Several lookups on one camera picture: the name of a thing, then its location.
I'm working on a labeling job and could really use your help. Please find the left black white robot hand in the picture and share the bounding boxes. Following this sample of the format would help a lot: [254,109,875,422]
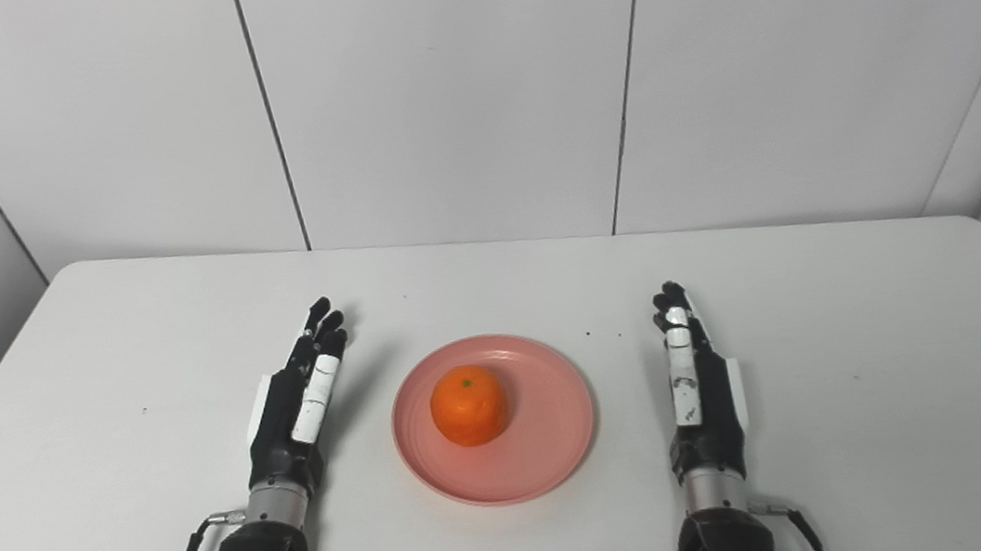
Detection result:
[228,295,368,505]

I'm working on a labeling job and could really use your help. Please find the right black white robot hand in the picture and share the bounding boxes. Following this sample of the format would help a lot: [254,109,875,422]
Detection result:
[647,274,757,489]

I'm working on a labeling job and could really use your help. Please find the pink round plate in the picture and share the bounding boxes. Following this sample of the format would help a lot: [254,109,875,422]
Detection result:
[383,322,605,518]

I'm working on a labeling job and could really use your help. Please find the orange fruit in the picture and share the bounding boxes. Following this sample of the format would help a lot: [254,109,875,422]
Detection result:
[425,361,514,452]

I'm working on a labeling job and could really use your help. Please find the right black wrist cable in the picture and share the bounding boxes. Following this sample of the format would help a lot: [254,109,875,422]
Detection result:
[748,494,830,551]

